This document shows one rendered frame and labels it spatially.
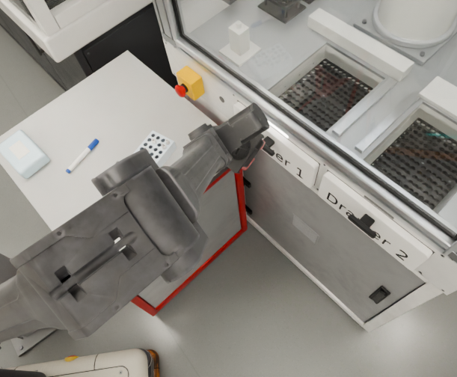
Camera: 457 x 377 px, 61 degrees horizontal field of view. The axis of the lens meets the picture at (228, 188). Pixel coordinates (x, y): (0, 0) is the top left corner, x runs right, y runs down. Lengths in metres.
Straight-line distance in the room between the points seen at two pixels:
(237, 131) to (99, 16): 0.93
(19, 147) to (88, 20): 0.50
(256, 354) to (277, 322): 0.16
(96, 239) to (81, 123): 1.10
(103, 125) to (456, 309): 1.59
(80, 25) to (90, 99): 0.25
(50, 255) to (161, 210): 0.09
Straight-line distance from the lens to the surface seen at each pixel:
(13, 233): 2.25
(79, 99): 1.45
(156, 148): 1.19
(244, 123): 0.71
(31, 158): 1.32
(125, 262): 0.31
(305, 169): 1.00
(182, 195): 0.37
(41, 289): 0.31
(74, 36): 1.52
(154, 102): 1.35
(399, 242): 0.96
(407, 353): 1.86
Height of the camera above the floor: 1.75
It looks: 62 degrees down
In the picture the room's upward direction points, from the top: 9 degrees counter-clockwise
